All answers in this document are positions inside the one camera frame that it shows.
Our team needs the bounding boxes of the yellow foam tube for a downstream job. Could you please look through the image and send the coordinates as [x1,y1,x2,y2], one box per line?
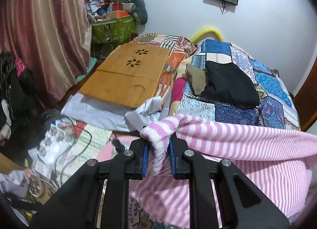
[189,28,225,44]

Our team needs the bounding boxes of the blue patchwork blanket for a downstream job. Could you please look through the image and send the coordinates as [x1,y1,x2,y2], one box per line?
[168,39,301,130]

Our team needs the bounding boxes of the pink striped towel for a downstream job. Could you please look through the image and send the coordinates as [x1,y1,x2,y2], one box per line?
[129,114,317,229]

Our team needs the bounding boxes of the pale grey sheet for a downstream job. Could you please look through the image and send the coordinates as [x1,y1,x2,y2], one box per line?
[61,94,164,133]

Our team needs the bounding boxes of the orange patchwork pillow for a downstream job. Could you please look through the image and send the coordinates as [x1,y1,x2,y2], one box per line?
[130,33,199,106]

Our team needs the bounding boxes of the wooden lap tray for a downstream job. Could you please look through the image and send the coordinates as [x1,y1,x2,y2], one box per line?
[78,43,171,109]

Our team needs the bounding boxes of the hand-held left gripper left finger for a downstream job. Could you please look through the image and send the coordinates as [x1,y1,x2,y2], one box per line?
[29,139,149,229]

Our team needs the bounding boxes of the grey neck pillow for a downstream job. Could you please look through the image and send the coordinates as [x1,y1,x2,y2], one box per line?
[106,0,148,25]

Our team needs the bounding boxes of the olive brown cloth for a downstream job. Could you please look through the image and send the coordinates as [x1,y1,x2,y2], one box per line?
[185,64,210,96]

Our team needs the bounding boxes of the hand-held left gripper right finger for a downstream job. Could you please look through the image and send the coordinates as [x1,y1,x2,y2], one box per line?
[169,134,290,229]

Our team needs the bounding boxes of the patterned mat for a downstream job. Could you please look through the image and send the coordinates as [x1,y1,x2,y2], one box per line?
[129,192,191,229]

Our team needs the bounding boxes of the scattered papers on floor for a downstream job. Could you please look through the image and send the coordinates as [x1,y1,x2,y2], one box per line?
[0,118,114,229]

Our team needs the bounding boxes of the pink floral cloth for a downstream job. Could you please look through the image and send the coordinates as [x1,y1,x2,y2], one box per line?
[170,76,186,116]

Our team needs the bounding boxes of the black cloth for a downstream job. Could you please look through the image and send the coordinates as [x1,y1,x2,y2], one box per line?
[201,60,260,108]

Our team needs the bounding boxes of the pile of dark clothes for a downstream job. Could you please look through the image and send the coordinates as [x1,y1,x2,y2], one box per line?
[0,52,44,145]

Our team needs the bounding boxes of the striped pink curtain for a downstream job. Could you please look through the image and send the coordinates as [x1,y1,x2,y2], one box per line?
[0,0,99,108]

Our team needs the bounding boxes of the wooden door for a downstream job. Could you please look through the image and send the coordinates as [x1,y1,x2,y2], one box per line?
[290,58,317,133]

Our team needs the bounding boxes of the glass bowl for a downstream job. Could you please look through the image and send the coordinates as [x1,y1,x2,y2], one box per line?
[25,167,45,197]

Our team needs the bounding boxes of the teal cloth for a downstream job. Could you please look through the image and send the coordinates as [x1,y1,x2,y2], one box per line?
[75,57,97,83]

